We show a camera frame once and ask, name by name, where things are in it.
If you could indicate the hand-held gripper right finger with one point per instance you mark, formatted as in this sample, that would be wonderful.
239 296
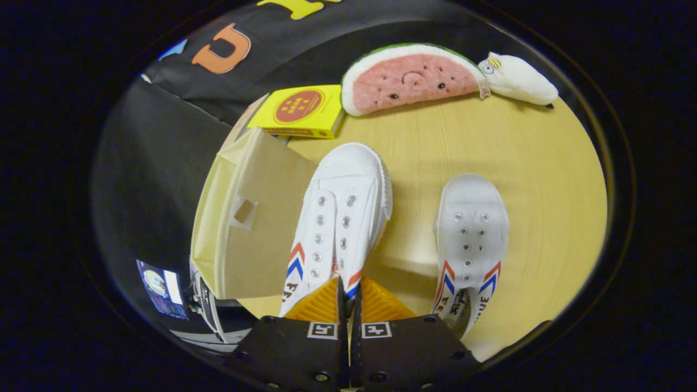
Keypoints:
403 354

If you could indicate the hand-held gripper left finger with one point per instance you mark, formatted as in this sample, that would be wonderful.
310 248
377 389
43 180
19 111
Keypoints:
299 354

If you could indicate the beige fabric storage box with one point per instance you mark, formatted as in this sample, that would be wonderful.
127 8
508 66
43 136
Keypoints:
261 239

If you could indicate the white canvas shoe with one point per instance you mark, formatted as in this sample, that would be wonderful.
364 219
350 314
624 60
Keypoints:
348 185
471 201

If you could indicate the blue picture display screen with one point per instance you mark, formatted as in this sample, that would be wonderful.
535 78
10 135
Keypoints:
160 288

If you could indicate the yellow book with red circle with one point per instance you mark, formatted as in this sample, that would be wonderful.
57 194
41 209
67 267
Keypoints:
299 109

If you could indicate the watermelon slice plush toy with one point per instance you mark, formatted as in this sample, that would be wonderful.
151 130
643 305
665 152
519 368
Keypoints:
414 81

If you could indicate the white plush toy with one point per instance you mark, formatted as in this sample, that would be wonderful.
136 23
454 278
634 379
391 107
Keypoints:
517 81

